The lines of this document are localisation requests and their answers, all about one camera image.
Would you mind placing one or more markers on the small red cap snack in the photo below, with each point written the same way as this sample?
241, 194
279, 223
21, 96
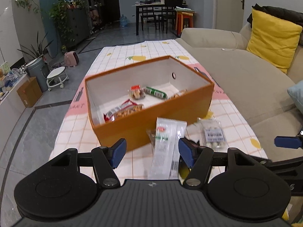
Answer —
137, 92

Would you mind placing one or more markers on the beige sofa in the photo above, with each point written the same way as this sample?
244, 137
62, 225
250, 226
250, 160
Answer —
256, 88

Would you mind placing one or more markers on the white tv cabinet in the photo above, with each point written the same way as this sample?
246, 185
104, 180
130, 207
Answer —
11, 109

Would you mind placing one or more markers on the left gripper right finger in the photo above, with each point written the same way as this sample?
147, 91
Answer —
198, 160

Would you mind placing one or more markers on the mixed nuts snack bag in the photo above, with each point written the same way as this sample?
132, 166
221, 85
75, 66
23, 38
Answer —
127, 111

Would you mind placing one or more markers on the grey plant pot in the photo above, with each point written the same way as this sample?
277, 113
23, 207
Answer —
39, 69

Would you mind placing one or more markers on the water jug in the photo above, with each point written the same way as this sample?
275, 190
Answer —
123, 21

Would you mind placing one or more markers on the yellow cushion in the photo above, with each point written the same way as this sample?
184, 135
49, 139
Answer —
274, 40

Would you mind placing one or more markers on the orange cardboard box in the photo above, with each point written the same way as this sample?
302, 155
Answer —
110, 89

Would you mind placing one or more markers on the orange stool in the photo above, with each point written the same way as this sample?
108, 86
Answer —
184, 19

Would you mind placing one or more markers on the red label snack packet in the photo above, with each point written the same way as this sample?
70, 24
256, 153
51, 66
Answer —
110, 114

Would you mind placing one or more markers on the dark dining table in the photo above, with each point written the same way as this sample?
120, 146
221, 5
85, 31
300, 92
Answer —
157, 13

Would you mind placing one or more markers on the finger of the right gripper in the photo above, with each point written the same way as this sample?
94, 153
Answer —
291, 142

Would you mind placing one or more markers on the pink heater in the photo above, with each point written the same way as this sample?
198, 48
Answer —
71, 59

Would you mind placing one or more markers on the dark drawer cabinet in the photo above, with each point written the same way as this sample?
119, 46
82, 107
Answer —
78, 23

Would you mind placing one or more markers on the green sausage snack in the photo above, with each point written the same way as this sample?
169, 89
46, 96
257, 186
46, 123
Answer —
156, 93

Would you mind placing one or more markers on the cardboard carton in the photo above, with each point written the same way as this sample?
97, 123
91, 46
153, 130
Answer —
30, 92

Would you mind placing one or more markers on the light blue cushion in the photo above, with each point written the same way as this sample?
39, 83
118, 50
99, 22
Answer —
296, 94

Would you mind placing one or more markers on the peanut crisp snack bag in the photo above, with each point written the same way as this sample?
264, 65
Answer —
178, 94

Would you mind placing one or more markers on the white rolling stool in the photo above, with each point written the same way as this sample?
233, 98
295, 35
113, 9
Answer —
57, 77

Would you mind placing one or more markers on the white candy balls packet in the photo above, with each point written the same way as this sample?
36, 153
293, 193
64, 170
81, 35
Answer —
212, 134

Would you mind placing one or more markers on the white long snack packet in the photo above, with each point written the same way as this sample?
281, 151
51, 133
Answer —
165, 162

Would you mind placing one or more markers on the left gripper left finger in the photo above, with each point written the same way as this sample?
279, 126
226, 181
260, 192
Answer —
105, 160

